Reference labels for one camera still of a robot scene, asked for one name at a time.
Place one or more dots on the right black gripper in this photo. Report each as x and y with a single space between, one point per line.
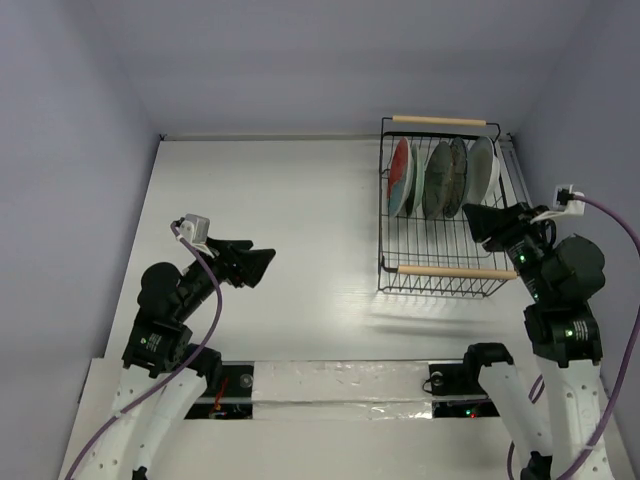
507 228

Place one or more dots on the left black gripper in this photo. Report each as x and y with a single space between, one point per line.
239 263

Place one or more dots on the blue floral white plate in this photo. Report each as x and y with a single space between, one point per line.
459 177

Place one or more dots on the white deep bowl plate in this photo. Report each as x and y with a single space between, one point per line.
483 170

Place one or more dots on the dark green deer plate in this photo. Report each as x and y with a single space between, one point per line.
437 183

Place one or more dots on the red and teal plate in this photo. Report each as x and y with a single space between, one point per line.
400 177

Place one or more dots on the light green flower plate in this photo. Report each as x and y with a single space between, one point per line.
415 196

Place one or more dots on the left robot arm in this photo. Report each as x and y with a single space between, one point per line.
163 373

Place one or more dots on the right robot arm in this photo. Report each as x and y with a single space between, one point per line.
565 340

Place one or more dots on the silver foil strip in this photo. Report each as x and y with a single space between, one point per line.
340 390

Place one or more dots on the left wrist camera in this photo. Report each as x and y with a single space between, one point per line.
194 230

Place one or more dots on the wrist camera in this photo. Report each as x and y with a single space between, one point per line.
567 202
194 230

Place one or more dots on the black wire dish rack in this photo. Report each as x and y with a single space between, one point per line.
435 257

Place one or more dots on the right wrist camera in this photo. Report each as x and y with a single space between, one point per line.
567 202

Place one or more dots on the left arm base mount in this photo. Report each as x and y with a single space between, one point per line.
230 398

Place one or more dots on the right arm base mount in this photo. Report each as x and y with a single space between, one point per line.
454 395

